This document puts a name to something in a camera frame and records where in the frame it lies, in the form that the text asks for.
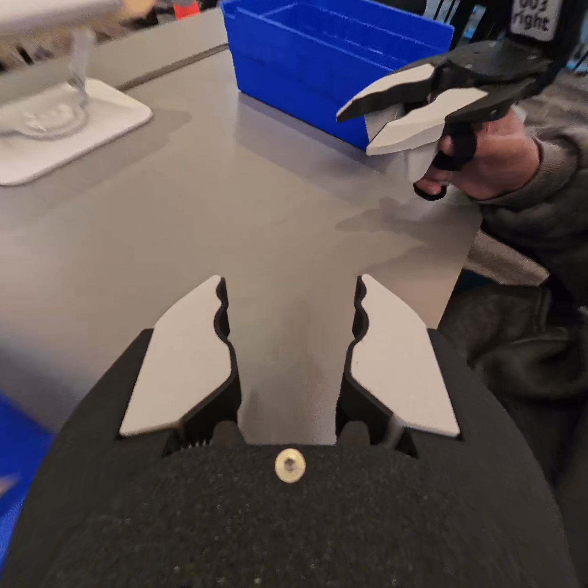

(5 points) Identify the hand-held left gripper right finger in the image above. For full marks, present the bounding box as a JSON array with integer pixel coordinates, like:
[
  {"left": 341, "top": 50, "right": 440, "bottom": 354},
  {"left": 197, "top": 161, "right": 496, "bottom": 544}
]
[{"left": 337, "top": 273, "right": 461, "bottom": 450}]

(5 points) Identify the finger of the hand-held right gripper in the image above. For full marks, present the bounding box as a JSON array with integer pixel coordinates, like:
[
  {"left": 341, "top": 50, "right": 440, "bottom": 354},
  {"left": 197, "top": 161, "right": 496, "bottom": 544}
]
[
  {"left": 366, "top": 86, "right": 489, "bottom": 185},
  {"left": 336, "top": 63, "right": 437, "bottom": 139}
]

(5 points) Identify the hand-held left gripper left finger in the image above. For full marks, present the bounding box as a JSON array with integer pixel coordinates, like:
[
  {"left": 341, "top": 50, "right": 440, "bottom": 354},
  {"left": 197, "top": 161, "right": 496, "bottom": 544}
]
[{"left": 119, "top": 274, "right": 242, "bottom": 444}]

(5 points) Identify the blue plastic bin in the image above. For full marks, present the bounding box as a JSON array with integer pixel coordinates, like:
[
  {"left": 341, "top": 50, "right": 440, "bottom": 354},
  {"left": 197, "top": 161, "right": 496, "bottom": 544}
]
[
  {"left": 220, "top": 0, "right": 455, "bottom": 150},
  {"left": 0, "top": 390, "right": 57, "bottom": 563}
]

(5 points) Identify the grey desk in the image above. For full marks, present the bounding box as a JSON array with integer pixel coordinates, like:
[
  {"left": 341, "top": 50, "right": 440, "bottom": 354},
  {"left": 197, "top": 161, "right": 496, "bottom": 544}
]
[{"left": 0, "top": 7, "right": 484, "bottom": 448}]

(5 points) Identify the person's right hand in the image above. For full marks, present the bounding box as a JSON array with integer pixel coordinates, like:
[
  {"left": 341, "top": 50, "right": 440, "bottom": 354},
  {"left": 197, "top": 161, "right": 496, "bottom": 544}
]
[{"left": 413, "top": 109, "right": 542, "bottom": 201}]

